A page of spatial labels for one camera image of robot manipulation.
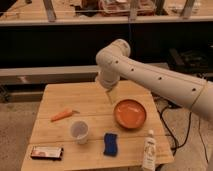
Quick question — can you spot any black cable on floor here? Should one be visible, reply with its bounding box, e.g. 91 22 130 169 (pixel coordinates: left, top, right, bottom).
156 96 213 171

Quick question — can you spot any blue sponge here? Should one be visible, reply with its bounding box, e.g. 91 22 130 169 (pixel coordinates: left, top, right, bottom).
103 133 118 157

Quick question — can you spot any wooden table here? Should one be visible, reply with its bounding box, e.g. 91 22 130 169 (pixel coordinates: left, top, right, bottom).
21 81 173 171

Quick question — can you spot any long wooden shelf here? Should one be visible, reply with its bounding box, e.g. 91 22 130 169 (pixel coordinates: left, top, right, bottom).
0 65 99 85

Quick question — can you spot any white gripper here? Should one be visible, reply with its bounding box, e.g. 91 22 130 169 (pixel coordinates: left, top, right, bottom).
96 70 119 104

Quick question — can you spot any white squeeze bottle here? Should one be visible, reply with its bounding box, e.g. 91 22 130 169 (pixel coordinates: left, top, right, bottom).
142 130 156 171

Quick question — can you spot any orange pepper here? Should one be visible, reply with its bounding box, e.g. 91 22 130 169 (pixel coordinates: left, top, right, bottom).
50 109 79 122

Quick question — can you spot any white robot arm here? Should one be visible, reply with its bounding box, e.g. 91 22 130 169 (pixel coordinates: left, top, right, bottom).
96 39 213 124

